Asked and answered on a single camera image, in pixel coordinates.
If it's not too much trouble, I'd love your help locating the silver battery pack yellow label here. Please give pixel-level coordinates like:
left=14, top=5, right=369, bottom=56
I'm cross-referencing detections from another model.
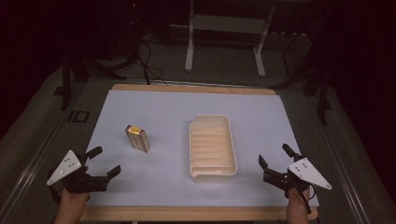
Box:
left=124, top=124, right=151, bottom=154

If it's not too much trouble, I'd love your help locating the pale blue table mat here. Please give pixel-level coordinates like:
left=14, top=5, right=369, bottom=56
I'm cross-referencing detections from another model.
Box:
left=84, top=89, right=320, bottom=208

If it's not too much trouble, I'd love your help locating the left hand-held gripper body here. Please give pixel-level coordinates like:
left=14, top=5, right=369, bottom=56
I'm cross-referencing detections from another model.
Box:
left=46, top=149, right=110, bottom=194

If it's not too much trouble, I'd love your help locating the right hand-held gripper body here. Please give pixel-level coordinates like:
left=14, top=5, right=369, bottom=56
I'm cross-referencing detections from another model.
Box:
left=262, top=154, right=332, bottom=199

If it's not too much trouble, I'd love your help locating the white metal stand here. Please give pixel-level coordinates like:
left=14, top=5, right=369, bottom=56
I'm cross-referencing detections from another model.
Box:
left=184, top=0, right=276, bottom=78

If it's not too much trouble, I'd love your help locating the person's left hand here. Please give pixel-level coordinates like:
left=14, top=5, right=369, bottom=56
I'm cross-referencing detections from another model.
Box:
left=61, top=188, right=92, bottom=210

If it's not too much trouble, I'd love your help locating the white ribbed plastic tray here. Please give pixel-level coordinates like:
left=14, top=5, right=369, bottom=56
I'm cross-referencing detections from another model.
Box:
left=189, top=114, right=238, bottom=184

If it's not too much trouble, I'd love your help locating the person's right hand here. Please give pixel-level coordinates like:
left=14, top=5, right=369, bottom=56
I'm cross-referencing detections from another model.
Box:
left=286, top=186, right=312, bottom=216

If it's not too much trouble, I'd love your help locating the black tripod stand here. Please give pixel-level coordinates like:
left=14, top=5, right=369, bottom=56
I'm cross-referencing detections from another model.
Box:
left=53, top=52, right=127, bottom=112
left=269, top=31, right=332, bottom=126

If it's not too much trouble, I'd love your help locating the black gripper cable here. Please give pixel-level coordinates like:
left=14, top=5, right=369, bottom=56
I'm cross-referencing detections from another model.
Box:
left=297, top=183, right=317, bottom=216

